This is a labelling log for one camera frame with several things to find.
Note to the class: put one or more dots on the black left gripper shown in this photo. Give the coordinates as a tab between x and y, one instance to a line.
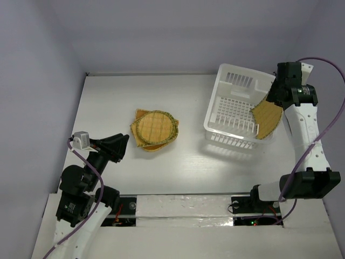
104	145

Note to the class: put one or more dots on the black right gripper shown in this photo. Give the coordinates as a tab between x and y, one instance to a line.
276	95

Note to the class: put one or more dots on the green-rimmed rectangular woven plate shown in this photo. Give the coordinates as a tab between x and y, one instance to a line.
139	141

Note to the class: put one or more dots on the orange triangular woven plate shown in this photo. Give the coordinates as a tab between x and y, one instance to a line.
140	113

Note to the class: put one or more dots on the orange rounded-square woven plate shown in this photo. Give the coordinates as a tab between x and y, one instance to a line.
152	147

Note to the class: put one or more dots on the large square bamboo mat plate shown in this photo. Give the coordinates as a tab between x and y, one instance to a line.
267	116

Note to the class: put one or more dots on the green-rimmed round woven plate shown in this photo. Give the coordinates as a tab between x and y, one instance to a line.
156	127

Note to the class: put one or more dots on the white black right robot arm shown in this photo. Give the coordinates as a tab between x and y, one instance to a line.
312	176

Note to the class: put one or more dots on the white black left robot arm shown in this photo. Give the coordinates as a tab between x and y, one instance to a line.
85	201

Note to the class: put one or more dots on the white plastic dish rack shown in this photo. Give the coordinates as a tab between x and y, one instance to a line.
229	120

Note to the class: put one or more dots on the white foam strip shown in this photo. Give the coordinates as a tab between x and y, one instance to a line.
183	211

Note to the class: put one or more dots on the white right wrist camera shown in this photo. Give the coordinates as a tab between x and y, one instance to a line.
306	70

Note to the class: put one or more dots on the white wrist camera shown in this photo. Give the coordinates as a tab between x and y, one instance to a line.
80	140
306	70

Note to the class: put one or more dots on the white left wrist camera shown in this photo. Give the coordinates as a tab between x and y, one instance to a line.
80	140

